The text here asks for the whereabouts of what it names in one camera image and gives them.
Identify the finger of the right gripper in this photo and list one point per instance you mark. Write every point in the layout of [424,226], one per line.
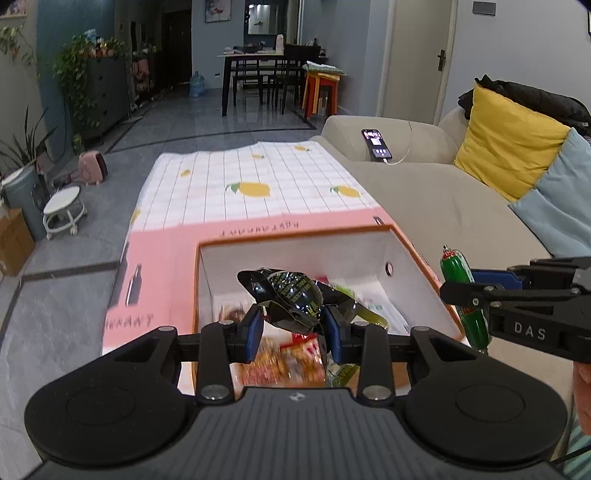
[508,280]

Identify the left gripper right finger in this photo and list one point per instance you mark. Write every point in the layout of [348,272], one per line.
[367,346]

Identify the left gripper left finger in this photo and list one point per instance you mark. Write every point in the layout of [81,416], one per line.
[222,344]

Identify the green bean snack bag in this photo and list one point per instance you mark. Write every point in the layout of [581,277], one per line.
[339,376]

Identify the green sausage stick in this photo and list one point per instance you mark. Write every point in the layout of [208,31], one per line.
[457,274]

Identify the orange peanut snack bag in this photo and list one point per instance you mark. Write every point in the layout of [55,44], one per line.
[292,364]

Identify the black foil snack bag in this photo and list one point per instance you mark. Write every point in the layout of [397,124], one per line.
[293,301]

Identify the white barcode snack packet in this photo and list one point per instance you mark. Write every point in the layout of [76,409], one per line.
[379,310]

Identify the smartphone on sofa arm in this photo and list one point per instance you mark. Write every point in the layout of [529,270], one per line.
[377,146]

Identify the light blue cushion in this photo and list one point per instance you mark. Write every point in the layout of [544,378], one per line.
[557,210]

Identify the orange cardboard box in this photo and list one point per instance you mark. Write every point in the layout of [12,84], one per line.
[366,274]

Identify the yellow cushion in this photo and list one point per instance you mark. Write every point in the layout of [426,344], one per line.
[507,146]

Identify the lemon print tablecloth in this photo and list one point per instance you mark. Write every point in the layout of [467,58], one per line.
[268,188]

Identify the beige sofa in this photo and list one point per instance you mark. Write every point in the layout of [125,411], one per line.
[433,201]

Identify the black jacket on sofa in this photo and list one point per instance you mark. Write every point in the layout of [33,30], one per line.
[567,110]

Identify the white round stool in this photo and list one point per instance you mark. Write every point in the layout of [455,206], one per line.
[63,211]

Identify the pink small heater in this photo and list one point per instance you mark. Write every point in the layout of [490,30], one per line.
[92,167]

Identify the brown cardboard box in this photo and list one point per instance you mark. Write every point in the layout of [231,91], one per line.
[16,243]

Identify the white door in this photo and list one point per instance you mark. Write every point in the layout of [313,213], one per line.
[419,47]

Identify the grey trash bin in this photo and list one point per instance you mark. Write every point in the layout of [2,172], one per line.
[23,190]

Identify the blue water jug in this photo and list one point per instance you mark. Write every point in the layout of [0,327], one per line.
[196,85]

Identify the potted green plant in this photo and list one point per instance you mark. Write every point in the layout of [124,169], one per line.
[17,154]

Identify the dark dining table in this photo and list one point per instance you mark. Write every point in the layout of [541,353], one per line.
[271,73]

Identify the orange red stool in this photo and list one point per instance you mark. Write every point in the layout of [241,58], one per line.
[321,78]

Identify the dark drawer cabinet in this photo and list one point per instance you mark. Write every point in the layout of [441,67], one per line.
[107,86]

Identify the trailing ivy plant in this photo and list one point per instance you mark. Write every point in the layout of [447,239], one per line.
[71,70]

